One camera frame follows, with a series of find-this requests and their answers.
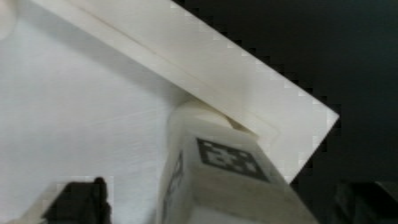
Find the white leg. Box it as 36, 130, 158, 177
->
157, 100, 320, 224

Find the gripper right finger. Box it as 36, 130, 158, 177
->
331, 181, 398, 224

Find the white square tabletop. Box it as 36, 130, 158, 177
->
0, 0, 338, 224

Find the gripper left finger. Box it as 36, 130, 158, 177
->
23, 177, 112, 224

